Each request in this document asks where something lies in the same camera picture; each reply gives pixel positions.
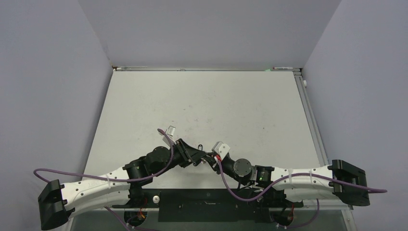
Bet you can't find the aluminium rail frame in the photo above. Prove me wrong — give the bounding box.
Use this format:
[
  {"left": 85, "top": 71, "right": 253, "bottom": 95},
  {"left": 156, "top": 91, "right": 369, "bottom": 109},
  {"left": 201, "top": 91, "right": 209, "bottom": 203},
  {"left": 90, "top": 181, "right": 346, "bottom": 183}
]
[{"left": 293, "top": 71, "right": 330, "bottom": 166}]

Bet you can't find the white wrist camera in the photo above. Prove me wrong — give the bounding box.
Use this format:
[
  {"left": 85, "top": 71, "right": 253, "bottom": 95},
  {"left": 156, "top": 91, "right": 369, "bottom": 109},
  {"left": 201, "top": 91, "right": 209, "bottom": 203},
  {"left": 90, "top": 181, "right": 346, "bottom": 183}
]
[
  {"left": 212, "top": 141, "right": 230, "bottom": 162},
  {"left": 162, "top": 126, "right": 176, "bottom": 145}
]

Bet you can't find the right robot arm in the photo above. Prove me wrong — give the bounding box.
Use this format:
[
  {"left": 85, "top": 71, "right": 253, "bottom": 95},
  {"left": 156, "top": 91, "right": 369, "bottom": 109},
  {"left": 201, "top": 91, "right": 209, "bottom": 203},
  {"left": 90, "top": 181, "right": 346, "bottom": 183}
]
[{"left": 204, "top": 153, "right": 370, "bottom": 206}]

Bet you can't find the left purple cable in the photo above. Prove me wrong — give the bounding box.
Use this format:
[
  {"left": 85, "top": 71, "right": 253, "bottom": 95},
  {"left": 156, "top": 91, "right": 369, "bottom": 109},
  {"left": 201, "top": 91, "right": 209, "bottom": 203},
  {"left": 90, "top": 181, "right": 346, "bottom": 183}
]
[{"left": 33, "top": 128, "right": 175, "bottom": 231}]

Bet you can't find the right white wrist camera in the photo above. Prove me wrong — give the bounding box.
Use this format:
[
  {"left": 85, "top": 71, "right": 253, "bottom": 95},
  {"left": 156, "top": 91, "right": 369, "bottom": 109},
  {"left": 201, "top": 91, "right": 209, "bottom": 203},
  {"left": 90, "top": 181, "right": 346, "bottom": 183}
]
[{"left": 212, "top": 141, "right": 230, "bottom": 162}]

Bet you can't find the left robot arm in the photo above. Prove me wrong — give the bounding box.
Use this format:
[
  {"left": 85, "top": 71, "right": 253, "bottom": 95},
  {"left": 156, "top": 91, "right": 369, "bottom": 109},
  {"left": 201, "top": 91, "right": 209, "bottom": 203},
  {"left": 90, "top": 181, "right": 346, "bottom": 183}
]
[{"left": 34, "top": 139, "right": 209, "bottom": 231}]

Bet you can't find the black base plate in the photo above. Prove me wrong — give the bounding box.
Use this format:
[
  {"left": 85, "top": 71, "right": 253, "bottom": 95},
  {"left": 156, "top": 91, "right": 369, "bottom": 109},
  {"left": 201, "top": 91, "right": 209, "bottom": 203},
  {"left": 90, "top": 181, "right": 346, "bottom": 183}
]
[{"left": 113, "top": 189, "right": 304, "bottom": 223}]

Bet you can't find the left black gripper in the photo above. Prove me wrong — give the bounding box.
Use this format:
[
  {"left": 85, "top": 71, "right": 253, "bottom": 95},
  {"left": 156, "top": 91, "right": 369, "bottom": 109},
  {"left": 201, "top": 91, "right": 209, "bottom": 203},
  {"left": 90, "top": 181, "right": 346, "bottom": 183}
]
[{"left": 153, "top": 139, "right": 205, "bottom": 177}]

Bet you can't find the red white marker pen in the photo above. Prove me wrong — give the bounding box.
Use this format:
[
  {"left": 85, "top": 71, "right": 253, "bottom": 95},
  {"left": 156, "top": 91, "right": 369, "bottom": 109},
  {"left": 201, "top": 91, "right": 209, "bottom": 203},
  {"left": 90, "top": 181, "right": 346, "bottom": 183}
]
[{"left": 273, "top": 67, "right": 295, "bottom": 71}]

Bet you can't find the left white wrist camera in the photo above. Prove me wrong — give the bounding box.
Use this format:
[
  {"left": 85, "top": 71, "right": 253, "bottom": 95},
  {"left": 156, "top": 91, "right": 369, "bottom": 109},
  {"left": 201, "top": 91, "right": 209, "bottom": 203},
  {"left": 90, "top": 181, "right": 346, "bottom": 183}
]
[{"left": 162, "top": 126, "right": 176, "bottom": 145}]

